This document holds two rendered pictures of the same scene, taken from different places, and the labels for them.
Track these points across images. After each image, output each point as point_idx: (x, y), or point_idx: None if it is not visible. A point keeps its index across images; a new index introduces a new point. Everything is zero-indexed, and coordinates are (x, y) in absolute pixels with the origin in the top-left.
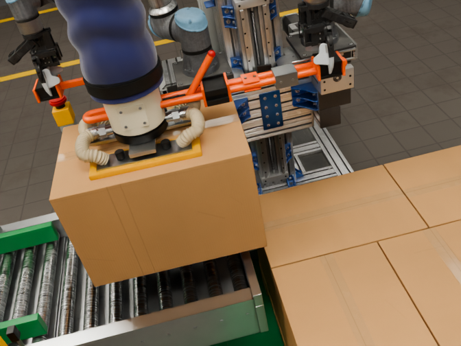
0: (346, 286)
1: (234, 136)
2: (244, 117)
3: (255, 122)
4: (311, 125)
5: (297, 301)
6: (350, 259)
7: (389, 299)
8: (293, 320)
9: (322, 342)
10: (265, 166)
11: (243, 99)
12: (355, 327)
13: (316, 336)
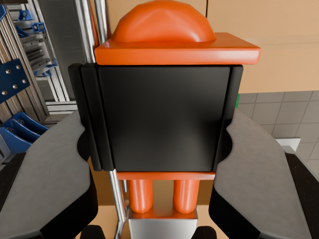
0: (247, 39)
1: (201, 215)
2: (26, 120)
3: (24, 100)
4: (7, 9)
5: (241, 83)
6: (219, 23)
7: (280, 2)
8: (256, 89)
9: (284, 75)
10: (42, 62)
11: (3, 133)
12: (287, 45)
13: (276, 77)
